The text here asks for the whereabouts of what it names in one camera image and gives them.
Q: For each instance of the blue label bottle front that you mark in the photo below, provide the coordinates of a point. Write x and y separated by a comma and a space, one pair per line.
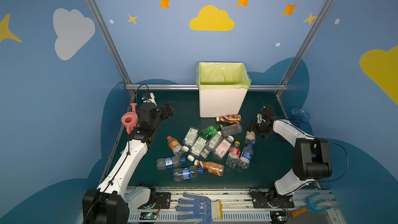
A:
191, 172

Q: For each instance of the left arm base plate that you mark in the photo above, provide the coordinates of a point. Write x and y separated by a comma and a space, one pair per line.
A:
162, 201

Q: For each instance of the clear ribbed plastic bottle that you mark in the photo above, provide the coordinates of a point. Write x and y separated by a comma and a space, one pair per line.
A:
231, 130

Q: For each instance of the blue dotted work glove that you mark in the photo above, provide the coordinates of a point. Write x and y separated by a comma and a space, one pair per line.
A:
198, 207

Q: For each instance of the green plastic bottle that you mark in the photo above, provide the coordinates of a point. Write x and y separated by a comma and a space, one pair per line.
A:
209, 131

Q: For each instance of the green bin liner bag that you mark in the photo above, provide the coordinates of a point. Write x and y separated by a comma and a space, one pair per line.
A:
222, 74

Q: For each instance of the brown coffee bottle front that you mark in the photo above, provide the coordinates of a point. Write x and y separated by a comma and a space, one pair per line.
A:
210, 167

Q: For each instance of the green label bottle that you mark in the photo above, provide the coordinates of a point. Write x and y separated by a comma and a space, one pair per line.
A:
197, 148
212, 144
190, 137

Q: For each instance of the blue label bottle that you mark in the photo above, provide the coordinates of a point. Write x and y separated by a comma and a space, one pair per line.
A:
246, 156
191, 172
170, 162

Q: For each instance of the aluminium frame rail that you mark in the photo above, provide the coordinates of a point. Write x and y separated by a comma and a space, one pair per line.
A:
278, 89

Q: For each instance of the blue glass vase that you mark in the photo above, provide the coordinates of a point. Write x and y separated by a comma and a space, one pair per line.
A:
300, 115

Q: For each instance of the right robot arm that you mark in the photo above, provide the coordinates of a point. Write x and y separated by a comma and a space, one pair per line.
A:
311, 158

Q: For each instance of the pink watering can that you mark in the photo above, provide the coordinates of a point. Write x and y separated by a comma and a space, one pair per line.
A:
130, 119

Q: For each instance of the white waste bin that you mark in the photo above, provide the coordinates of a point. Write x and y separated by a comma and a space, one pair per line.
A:
220, 102

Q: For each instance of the brown Nescafe bottle near bin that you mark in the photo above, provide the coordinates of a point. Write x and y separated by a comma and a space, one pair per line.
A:
229, 119

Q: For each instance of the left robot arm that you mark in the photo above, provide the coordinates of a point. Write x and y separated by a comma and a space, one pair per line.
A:
110, 203

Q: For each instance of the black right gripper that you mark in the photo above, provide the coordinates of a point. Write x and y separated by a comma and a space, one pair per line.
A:
255, 127

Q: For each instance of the pink label bottle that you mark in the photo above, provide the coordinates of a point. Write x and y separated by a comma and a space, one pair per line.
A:
222, 149

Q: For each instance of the red label yellow cap bottle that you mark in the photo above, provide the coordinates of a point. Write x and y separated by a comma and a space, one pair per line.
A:
233, 155

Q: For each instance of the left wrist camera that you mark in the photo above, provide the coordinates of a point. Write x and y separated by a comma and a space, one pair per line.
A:
149, 98

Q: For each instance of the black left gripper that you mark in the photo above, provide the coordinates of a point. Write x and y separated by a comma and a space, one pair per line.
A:
167, 110

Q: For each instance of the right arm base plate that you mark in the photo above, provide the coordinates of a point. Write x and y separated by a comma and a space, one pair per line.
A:
262, 199

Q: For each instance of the orange cap orange label bottle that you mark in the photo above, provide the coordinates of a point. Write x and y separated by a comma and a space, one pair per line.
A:
250, 137

